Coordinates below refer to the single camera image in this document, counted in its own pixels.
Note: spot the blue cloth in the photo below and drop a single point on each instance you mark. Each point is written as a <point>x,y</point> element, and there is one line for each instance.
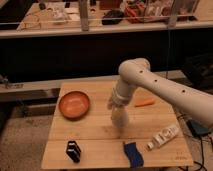
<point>134,156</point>

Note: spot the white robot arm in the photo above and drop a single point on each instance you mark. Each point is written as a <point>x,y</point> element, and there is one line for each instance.
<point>136,73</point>

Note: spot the red object on shelf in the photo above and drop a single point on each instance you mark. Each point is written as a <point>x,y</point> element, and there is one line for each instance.
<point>135,13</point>

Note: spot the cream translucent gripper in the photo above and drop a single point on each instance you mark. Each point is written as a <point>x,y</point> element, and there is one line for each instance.
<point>111,105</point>

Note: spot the black eraser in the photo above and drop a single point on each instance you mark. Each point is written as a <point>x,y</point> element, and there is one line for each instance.
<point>73,151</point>

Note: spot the orange carrot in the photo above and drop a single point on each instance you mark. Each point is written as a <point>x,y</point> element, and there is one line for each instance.
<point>145,102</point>

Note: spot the orange wooden bowl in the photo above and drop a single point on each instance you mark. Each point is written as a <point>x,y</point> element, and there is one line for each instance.
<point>74,105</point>

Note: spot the black bag on shelf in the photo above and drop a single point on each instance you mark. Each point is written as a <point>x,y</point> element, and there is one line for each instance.
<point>112,17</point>

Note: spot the black power adapter box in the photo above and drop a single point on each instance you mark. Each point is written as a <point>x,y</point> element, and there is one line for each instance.
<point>196,129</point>

